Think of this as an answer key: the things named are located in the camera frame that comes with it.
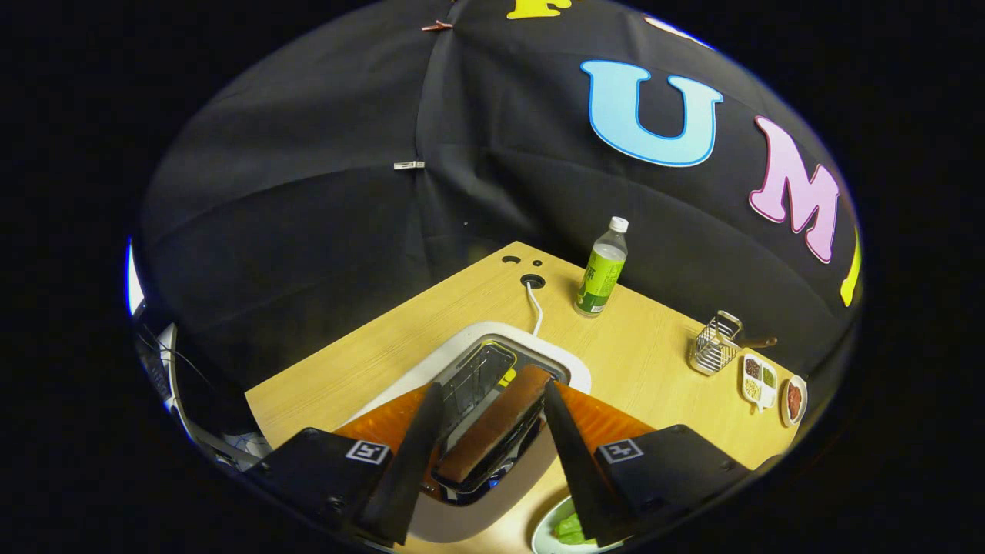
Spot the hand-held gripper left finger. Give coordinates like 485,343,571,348
246,382,446,547

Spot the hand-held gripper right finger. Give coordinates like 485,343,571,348
543,379,751,547

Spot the green lettuce leaf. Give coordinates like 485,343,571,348
553,512,597,546

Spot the toasted bread slice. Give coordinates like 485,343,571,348
432,365,556,486

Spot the pale green round plate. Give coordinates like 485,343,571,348
531,495,624,554

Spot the white toaster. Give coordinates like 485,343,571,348
339,321,593,544

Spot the green label plastic bottle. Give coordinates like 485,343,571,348
573,216,629,319

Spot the white divided dish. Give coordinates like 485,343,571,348
741,353,778,412

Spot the white oval plate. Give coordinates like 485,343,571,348
780,375,809,428

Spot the black backdrop cloth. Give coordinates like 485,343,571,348
139,0,863,432

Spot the wire utensil holder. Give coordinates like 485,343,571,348
688,310,744,376

